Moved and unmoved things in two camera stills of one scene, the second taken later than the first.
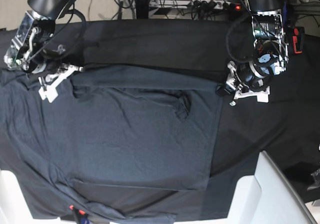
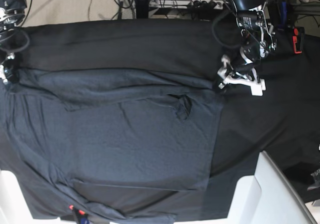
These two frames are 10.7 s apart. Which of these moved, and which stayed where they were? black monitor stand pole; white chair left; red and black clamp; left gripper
Moved: left gripper
Stayed: black monitor stand pole; white chair left; red and black clamp
